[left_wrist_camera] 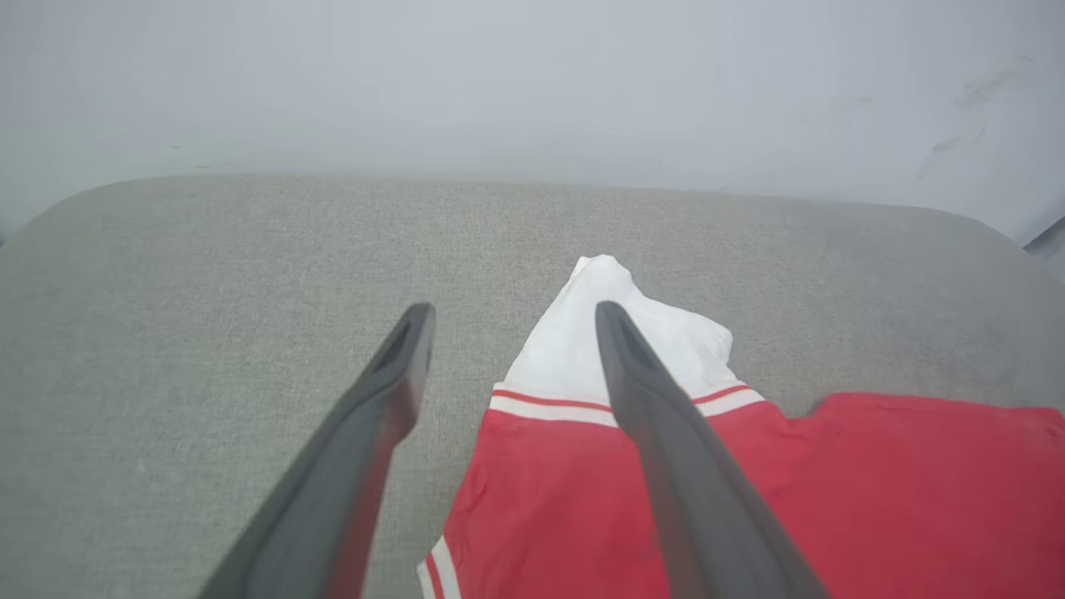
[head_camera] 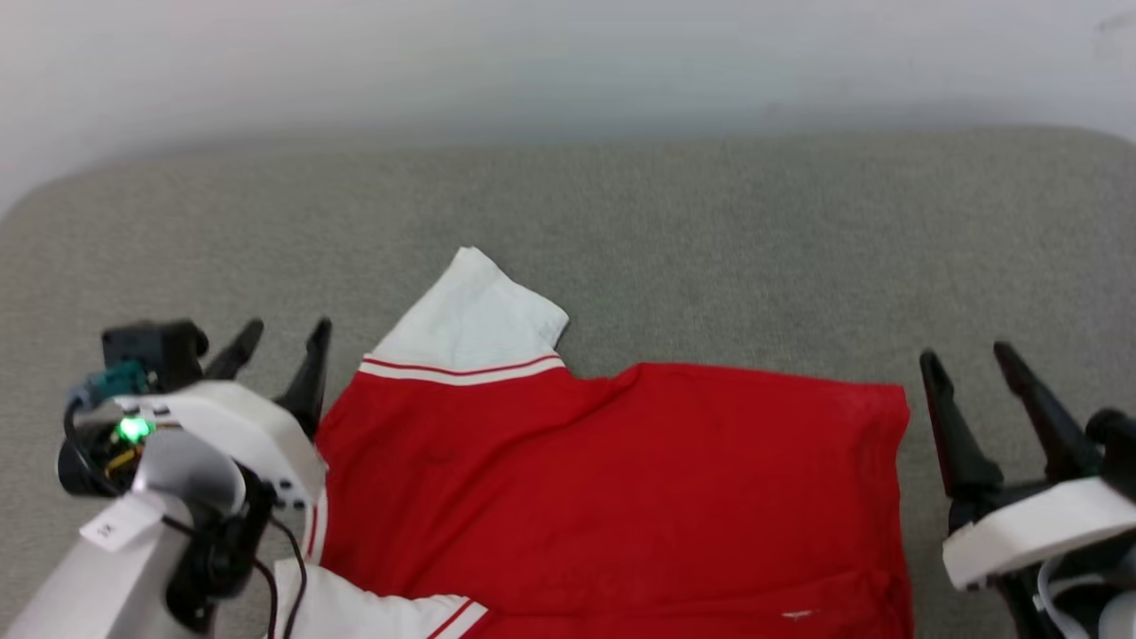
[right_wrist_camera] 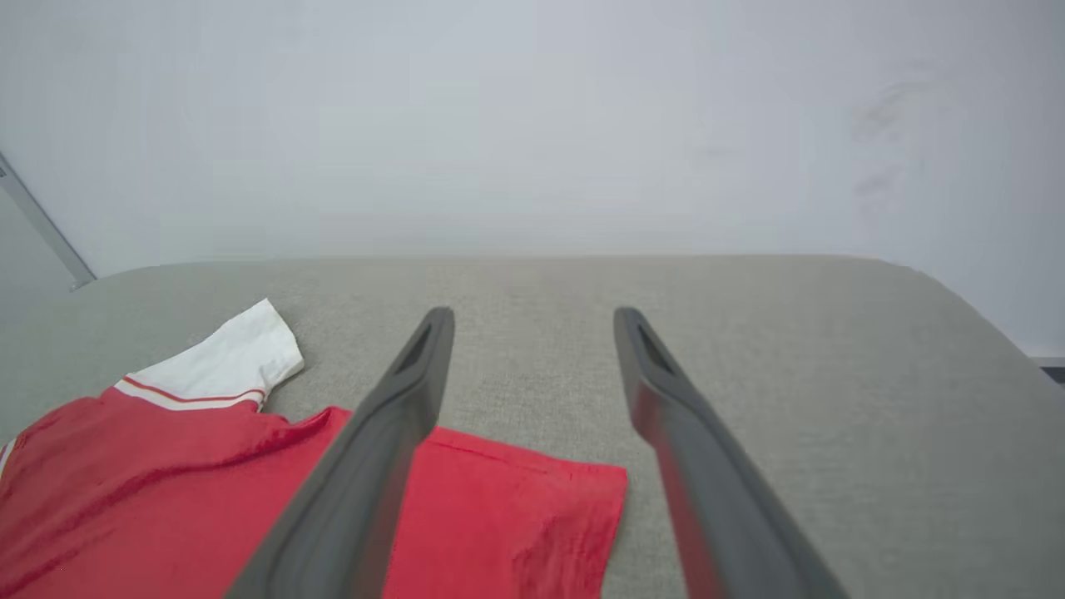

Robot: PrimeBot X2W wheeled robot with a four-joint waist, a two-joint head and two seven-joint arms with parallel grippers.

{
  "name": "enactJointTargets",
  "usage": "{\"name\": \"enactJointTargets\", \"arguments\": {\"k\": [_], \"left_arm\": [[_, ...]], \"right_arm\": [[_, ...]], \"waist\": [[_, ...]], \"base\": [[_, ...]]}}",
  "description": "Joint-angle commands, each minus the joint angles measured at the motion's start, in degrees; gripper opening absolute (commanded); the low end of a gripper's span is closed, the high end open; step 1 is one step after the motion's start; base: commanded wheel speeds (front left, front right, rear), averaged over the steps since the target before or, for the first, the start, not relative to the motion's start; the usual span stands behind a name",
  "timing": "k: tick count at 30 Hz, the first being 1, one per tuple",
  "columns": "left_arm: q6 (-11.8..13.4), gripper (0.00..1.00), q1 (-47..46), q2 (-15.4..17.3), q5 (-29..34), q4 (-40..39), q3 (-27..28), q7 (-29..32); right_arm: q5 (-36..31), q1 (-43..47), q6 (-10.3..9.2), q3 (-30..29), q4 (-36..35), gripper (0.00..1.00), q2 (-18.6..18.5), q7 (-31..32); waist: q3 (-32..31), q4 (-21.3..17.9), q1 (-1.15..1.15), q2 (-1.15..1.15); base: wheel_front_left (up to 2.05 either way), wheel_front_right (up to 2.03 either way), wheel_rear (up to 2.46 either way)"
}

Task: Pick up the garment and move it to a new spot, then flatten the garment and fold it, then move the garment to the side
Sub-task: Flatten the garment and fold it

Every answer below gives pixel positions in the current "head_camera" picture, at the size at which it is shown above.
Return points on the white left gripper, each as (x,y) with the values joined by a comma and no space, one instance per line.
(240,435)

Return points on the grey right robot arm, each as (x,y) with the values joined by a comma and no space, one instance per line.
(1083,595)

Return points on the red and white shirt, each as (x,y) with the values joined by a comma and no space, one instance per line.
(621,488)

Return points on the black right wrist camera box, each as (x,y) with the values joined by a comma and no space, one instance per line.
(1116,444)

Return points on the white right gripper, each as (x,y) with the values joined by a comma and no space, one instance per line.
(1038,528)

